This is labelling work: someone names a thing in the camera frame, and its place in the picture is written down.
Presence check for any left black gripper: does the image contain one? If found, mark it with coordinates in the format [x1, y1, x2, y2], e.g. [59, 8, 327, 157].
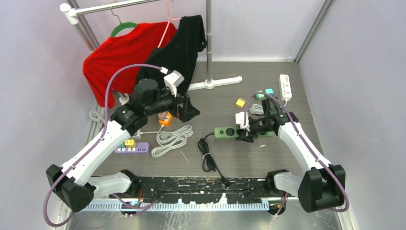
[146, 85, 200, 122]

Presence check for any orange power strip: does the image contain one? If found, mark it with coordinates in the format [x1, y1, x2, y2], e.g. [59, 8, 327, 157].
[158, 112, 173, 127]

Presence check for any brown plug adapter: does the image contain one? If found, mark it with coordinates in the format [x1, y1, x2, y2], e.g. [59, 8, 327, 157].
[158, 112, 167, 119]

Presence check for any white strip cable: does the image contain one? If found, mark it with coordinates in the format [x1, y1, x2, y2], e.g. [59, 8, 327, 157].
[248, 100, 289, 115]

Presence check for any yellow plug adapter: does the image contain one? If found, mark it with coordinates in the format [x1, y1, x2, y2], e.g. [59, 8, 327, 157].
[235, 98, 246, 108]

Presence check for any green plug adapter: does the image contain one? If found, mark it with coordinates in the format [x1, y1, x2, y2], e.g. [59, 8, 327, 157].
[254, 91, 265, 100]

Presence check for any teal plug adapter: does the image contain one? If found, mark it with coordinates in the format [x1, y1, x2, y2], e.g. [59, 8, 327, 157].
[265, 88, 275, 96]

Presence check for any green power strip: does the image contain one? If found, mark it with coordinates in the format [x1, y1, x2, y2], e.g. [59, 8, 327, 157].
[214, 126, 274, 138]

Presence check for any white power strip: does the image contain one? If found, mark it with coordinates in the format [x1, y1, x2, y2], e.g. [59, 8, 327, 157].
[278, 74, 292, 102]

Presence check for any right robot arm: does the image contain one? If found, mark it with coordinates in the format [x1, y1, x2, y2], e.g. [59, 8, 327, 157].
[235, 96, 350, 213]

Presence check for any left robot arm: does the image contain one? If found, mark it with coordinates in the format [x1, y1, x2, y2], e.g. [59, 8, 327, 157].
[46, 79, 200, 212]

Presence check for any black t-shirt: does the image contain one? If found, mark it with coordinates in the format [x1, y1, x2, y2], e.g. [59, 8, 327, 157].
[145, 15, 206, 95]

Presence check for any purple power strip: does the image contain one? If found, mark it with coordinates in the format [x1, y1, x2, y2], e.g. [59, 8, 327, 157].
[114, 142, 151, 154]

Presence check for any yellow adapter on purple strip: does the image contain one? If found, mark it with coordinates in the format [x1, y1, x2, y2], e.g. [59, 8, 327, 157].
[124, 139, 136, 148]

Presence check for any green clothes hanger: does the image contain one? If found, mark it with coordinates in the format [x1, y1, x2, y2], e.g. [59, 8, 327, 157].
[110, 1, 138, 37]

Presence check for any pink clothes hanger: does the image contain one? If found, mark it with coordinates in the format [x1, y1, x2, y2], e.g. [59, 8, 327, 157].
[158, 0, 181, 48]

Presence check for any white clothes rack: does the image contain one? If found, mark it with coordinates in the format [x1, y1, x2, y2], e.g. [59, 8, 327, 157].
[59, 0, 243, 91]

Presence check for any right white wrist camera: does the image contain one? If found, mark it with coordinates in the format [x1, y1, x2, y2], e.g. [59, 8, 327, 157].
[235, 112, 250, 131]

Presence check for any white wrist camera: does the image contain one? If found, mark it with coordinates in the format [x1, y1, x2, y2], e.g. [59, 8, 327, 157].
[235, 112, 250, 131]
[164, 70, 184, 97]

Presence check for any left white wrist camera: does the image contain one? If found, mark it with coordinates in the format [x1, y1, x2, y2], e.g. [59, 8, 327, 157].
[164, 70, 184, 97]

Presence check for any grey coiled cable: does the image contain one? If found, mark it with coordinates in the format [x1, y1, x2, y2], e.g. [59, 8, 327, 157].
[139, 125, 193, 159]

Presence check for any black power cable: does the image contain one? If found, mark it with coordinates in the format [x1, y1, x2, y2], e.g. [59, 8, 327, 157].
[197, 132, 232, 188]

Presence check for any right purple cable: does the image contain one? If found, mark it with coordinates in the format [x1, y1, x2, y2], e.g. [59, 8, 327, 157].
[243, 92, 350, 217]

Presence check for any purple cable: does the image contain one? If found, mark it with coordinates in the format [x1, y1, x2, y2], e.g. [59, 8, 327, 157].
[43, 64, 169, 228]
[243, 92, 350, 217]

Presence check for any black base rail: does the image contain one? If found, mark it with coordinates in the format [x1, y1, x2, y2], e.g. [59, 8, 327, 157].
[117, 176, 284, 205]

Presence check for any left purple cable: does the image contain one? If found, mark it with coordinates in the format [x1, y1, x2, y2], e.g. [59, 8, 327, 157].
[43, 64, 169, 228]

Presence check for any white cable by wall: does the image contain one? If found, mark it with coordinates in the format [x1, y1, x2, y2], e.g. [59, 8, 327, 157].
[89, 110, 105, 126]

